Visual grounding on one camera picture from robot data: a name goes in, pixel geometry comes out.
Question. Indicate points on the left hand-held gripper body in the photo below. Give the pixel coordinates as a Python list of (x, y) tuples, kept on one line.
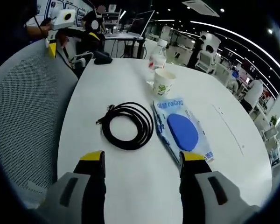
[(64, 18)]

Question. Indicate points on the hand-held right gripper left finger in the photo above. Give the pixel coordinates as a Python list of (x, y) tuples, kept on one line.
[(91, 186)]

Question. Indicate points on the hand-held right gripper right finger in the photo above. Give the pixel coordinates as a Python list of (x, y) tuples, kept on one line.
[(191, 186)]

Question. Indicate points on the wet wipes pack blue lid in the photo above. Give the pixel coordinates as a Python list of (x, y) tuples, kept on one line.
[(182, 130)]

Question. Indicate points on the clear plastic water bottle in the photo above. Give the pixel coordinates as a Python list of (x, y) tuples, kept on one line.
[(159, 53)]

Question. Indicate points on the white paper cup green print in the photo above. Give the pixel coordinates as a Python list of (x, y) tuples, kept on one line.
[(162, 82)]

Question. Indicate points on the small black object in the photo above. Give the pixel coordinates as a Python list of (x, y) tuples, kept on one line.
[(102, 61)]

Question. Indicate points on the white office desk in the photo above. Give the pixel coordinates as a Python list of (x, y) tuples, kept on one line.
[(121, 36)]

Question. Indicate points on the grey mesh office chair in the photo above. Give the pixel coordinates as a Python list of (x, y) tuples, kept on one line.
[(25, 109)]

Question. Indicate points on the open laptop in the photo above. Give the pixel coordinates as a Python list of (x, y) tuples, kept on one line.
[(140, 23)]

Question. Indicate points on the white table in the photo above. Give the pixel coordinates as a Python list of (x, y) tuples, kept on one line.
[(121, 79)]

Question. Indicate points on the white office chair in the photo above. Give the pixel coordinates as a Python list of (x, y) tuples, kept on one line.
[(206, 61)]

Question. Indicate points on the ceiling air vent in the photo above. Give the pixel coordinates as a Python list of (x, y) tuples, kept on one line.
[(200, 7)]

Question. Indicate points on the long ceiling light strip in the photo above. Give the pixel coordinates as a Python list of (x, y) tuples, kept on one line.
[(247, 40)]

